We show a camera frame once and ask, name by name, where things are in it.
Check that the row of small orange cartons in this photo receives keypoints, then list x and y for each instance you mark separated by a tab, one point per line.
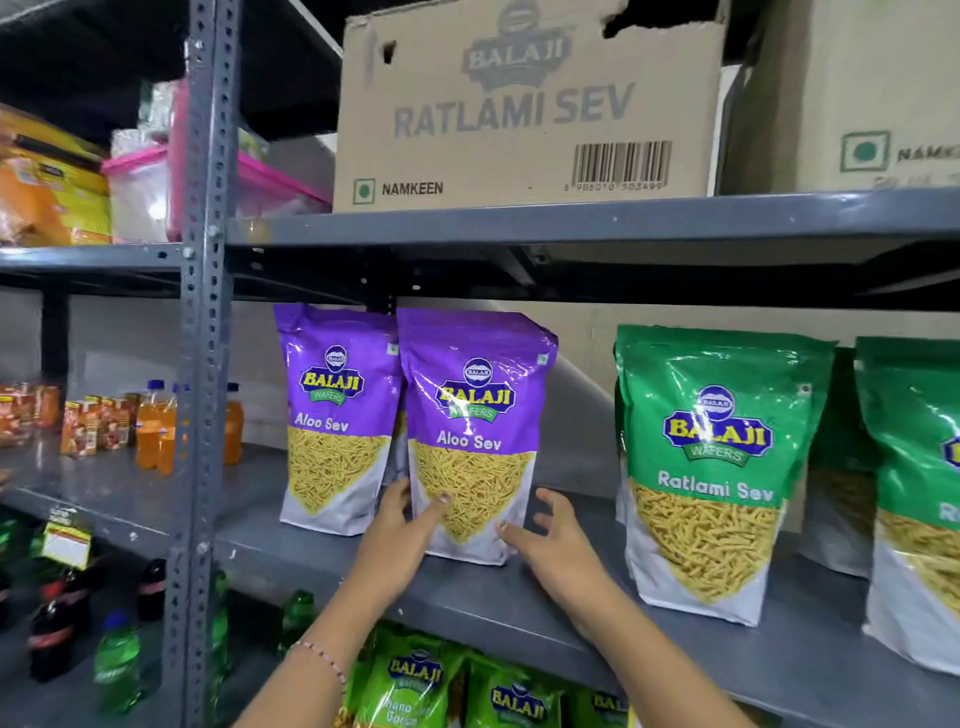
79	429

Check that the person's right hand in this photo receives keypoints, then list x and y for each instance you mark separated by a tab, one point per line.
570	570

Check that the purple Aloo Sev packet front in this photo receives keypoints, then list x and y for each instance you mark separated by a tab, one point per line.
480	390

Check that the purple aloo sev packet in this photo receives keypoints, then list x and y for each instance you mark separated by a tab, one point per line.
337	420
480	390

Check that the person's right forearm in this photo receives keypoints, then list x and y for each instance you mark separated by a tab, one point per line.
660	675

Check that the person's left hand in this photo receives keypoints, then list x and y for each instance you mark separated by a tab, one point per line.
394	555

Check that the grey metal shelving rack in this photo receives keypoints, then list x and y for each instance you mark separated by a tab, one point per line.
202	225

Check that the clear container pink lid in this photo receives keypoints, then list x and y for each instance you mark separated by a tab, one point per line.
142	195

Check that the orange packet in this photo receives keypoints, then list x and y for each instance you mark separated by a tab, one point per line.
26	206

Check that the person's left forearm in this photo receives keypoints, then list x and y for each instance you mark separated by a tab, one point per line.
315	697

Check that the cluster of green bottles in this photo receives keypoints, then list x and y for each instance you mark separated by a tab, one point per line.
7	536

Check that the yellow box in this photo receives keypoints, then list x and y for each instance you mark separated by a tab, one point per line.
82	202

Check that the clear plastic bag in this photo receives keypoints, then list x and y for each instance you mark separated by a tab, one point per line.
154	109

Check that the yellow price tag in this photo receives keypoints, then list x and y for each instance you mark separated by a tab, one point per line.
67	546

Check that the large printed cardboard box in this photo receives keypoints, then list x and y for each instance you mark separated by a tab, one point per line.
525	112
840	90

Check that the orange juice bottle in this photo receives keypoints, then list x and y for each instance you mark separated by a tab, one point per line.
233	424
150	431
172	436

